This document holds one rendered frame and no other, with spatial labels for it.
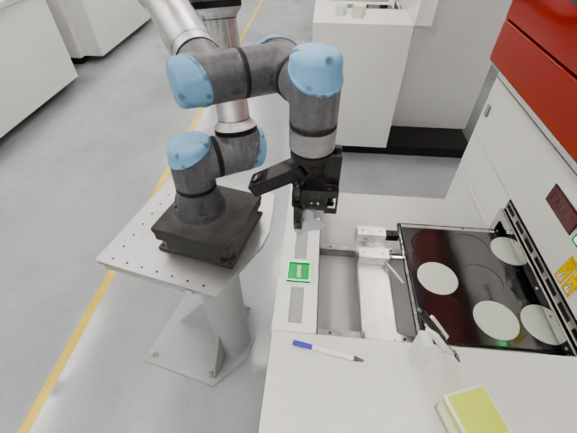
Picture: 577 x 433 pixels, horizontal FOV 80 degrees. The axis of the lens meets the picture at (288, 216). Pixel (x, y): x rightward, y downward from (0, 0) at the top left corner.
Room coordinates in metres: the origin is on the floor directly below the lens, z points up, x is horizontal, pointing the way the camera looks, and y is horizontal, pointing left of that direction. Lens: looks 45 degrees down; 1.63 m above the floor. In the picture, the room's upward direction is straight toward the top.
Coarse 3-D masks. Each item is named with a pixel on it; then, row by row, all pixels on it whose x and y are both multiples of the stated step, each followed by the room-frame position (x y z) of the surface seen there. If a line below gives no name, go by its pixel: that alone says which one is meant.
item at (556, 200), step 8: (552, 192) 0.61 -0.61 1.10; (560, 192) 0.59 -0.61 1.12; (552, 200) 0.59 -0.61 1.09; (560, 200) 0.57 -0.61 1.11; (560, 208) 0.56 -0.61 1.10; (568, 208) 0.54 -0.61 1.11; (560, 216) 0.54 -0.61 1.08; (568, 216) 0.53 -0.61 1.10; (576, 216) 0.51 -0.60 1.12; (568, 224) 0.51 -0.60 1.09; (568, 232) 0.50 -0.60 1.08
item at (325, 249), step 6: (324, 246) 0.66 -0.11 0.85; (330, 246) 0.66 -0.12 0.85; (336, 246) 0.66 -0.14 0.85; (342, 246) 0.66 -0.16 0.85; (348, 246) 0.66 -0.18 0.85; (354, 246) 0.66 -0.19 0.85; (324, 252) 0.65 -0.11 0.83; (330, 252) 0.65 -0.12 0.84; (336, 252) 0.64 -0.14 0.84; (342, 252) 0.64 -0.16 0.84; (348, 252) 0.64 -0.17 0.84; (354, 252) 0.64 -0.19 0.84; (390, 252) 0.63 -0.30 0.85; (396, 252) 0.63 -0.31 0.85
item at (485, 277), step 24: (408, 240) 0.64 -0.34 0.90; (432, 240) 0.64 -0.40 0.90; (456, 240) 0.64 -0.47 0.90; (480, 240) 0.64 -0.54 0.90; (456, 264) 0.55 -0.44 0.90; (480, 264) 0.55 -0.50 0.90; (504, 264) 0.55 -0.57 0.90; (480, 288) 0.48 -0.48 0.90; (504, 288) 0.48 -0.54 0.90; (528, 288) 0.48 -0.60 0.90; (432, 312) 0.41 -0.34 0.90; (456, 312) 0.41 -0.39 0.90; (456, 336) 0.35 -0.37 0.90; (480, 336) 0.35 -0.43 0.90; (528, 336) 0.35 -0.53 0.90
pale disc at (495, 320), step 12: (480, 312) 0.41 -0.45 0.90; (492, 312) 0.41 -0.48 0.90; (504, 312) 0.41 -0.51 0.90; (480, 324) 0.38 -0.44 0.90; (492, 324) 0.38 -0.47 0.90; (504, 324) 0.38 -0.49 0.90; (516, 324) 0.38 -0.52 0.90; (492, 336) 0.35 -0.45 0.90; (504, 336) 0.35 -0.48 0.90; (516, 336) 0.35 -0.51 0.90
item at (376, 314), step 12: (360, 264) 0.57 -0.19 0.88; (372, 264) 0.57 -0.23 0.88; (360, 276) 0.53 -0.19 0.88; (372, 276) 0.53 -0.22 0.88; (384, 276) 0.53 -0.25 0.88; (360, 288) 0.49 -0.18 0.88; (372, 288) 0.49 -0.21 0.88; (384, 288) 0.49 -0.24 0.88; (360, 300) 0.46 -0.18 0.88; (372, 300) 0.46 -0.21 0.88; (384, 300) 0.46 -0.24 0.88; (360, 312) 0.43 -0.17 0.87; (372, 312) 0.42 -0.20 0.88; (384, 312) 0.42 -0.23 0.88; (360, 324) 0.40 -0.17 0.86; (372, 324) 0.39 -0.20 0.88; (384, 324) 0.39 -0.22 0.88
